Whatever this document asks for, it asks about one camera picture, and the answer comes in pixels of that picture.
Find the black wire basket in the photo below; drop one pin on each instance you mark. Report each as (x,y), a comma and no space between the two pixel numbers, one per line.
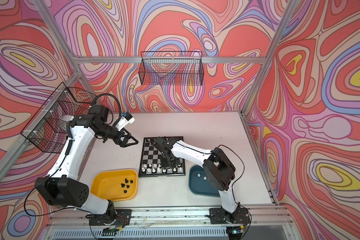
(171,68)
(47,129)

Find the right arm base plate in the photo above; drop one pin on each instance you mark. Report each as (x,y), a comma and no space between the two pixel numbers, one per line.
(220,216)

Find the black wire basket left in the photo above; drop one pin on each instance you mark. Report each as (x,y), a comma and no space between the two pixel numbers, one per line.
(47,129)

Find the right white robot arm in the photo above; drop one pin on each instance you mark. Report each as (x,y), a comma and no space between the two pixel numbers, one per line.
(220,171)

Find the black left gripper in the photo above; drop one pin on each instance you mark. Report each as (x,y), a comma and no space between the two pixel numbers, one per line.
(124,143)

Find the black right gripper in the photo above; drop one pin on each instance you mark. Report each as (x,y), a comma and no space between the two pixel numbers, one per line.
(165,165)

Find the yellow plastic tray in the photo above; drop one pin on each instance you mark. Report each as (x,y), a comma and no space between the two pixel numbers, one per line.
(117,185)

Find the teal plastic tray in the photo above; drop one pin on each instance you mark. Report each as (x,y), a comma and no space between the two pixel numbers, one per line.
(199,184)

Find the black white chess board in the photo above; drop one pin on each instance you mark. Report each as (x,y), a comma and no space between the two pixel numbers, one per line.
(150,164)

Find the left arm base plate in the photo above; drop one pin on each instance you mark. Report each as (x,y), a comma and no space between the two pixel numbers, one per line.
(119,218)

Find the black wire basket back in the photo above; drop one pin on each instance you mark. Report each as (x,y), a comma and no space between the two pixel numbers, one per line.
(171,68)

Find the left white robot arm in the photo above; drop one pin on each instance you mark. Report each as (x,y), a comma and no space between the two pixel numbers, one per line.
(61,187)

